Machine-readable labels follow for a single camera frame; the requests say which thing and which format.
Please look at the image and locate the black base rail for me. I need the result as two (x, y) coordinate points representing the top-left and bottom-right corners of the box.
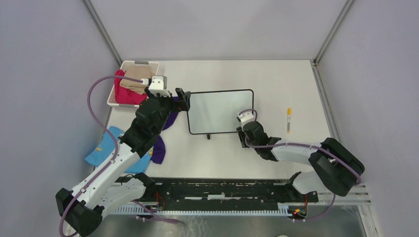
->
(138, 177), (319, 211)

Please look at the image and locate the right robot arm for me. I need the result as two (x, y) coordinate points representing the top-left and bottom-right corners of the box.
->
(236, 121), (365, 201)

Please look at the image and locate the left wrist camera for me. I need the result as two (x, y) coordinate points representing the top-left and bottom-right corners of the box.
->
(148, 75), (167, 93)

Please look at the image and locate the red cloth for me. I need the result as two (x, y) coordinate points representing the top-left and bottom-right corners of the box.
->
(114, 70), (147, 105)

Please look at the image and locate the white cable duct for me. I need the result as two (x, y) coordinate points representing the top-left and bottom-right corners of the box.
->
(111, 204), (292, 217)

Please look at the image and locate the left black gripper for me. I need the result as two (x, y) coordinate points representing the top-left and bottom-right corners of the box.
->
(145, 87), (190, 135)

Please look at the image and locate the blue patterned cloth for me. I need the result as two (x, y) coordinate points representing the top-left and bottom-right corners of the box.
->
(84, 132), (153, 174)

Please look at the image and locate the purple cloth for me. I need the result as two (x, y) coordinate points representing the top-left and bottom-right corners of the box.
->
(148, 99), (179, 164)

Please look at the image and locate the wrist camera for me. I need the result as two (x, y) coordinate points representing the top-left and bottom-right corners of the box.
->
(238, 111), (256, 125)
(148, 75), (167, 93)

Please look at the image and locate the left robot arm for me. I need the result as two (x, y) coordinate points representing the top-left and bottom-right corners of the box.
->
(55, 88), (191, 237)

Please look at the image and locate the white marker pen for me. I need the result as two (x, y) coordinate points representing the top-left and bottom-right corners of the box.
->
(287, 116), (291, 133)

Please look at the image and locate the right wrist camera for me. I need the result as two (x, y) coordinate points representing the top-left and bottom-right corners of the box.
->
(238, 111), (256, 125)

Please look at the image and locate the beige cloth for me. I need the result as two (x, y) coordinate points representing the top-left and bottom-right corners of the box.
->
(120, 65), (156, 95)

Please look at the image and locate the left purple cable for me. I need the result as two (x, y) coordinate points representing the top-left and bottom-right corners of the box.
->
(59, 75), (145, 237)

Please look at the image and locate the white plastic basket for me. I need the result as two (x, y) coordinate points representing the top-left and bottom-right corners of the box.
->
(107, 60), (159, 111)

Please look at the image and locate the black framed whiteboard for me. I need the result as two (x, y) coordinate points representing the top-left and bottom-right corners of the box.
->
(187, 89), (254, 136)

